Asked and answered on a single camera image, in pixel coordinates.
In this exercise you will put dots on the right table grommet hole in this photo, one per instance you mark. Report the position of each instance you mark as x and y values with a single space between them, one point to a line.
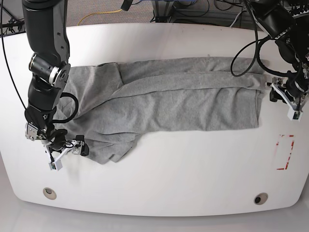
260 199

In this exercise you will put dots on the left table grommet hole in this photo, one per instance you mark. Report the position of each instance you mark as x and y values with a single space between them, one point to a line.
49 193

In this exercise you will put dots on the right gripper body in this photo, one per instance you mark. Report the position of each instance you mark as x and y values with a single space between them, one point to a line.
43 123

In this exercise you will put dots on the red tape rectangle marking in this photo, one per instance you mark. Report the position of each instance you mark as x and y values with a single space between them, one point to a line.
283 151

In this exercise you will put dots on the table grommet hole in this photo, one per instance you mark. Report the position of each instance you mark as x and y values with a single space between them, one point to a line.
49 193
260 199

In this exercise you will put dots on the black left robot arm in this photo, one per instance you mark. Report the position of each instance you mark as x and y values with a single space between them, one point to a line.
289 29

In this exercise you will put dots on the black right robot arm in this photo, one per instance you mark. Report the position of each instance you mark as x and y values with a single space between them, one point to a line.
45 22

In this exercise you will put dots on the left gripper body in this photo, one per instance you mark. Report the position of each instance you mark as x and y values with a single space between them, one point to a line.
297 84

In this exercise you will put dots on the grey T-shirt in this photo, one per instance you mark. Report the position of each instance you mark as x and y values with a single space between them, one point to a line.
120 101

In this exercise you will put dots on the white power strip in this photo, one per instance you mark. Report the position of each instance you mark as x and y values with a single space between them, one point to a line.
298 10

